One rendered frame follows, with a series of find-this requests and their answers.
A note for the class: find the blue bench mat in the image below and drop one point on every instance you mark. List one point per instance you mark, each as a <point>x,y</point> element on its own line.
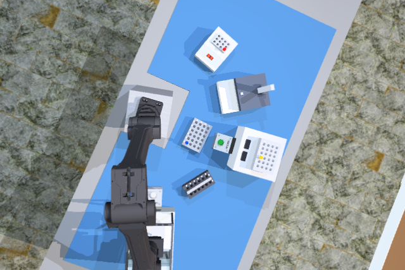
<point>213,228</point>

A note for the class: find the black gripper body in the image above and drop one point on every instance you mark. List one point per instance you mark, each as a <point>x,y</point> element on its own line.
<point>157,242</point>

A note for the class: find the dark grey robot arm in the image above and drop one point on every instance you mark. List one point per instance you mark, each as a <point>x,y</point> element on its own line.
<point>130,176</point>

